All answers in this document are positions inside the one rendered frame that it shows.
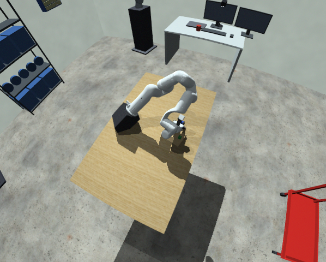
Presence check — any brown mat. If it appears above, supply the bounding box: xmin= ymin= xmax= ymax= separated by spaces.
xmin=167 ymin=131 xmax=186 ymax=147

